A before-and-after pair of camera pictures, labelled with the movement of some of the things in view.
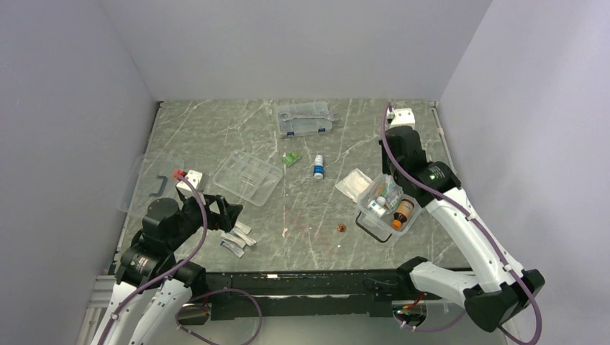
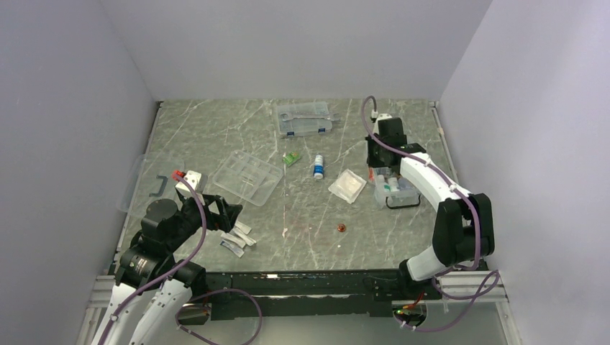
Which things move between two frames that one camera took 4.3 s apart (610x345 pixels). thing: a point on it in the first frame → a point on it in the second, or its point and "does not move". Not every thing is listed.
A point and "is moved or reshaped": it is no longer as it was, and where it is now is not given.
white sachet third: (229, 236) does not move
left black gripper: (226, 217) does not move
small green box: (290, 157) does not move
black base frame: (329, 294) does not move
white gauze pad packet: (354, 184) is moved or reshaped
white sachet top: (243, 228) does not move
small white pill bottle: (378, 205) → (381, 185)
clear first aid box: (384, 210) is moved or reshaped
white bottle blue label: (319, 167) does not move
